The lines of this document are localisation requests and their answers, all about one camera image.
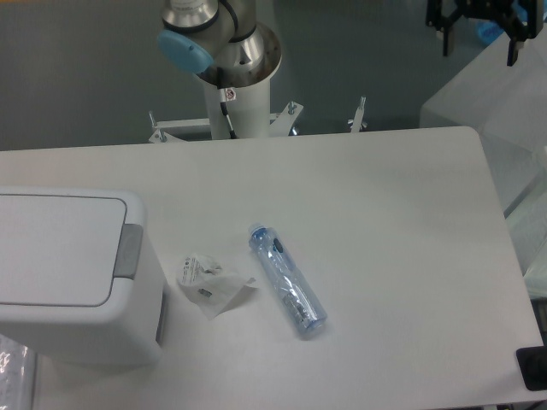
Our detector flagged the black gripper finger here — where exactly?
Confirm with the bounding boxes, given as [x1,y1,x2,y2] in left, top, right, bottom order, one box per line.
[435,10,462,56]
[504,17,528,67]

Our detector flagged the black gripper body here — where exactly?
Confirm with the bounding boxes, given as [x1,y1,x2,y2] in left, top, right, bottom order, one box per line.
[425,0,539,39]

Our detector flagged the silver robot arm blue cap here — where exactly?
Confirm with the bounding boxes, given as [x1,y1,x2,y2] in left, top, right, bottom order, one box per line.
[157,1,546,89]

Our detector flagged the grey trash can push button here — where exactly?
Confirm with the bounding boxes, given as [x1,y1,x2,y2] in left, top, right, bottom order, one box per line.
[113,224,144,279]

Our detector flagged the white plastic trash can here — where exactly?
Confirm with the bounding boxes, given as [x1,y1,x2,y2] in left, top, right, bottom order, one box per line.
[1,186,168,366]

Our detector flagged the blue object on floor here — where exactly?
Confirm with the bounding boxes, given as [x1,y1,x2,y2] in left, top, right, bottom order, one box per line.
[475,20,505,46]

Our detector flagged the empty clear plastic bottle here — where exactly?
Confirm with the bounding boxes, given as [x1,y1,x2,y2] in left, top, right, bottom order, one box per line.
[249,224,327,337]

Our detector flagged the black device at table edge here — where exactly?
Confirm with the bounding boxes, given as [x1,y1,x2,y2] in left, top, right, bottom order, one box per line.
[516,346,546,391]

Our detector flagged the clear plastic bag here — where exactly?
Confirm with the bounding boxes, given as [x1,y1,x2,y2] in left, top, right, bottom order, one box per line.
[1,335,37,409]

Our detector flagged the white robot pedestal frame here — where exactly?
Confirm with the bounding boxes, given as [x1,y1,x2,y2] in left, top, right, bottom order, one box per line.
[147,79,368,144]

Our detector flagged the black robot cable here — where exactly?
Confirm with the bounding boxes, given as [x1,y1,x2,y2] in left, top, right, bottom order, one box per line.
[215,67,238,140]

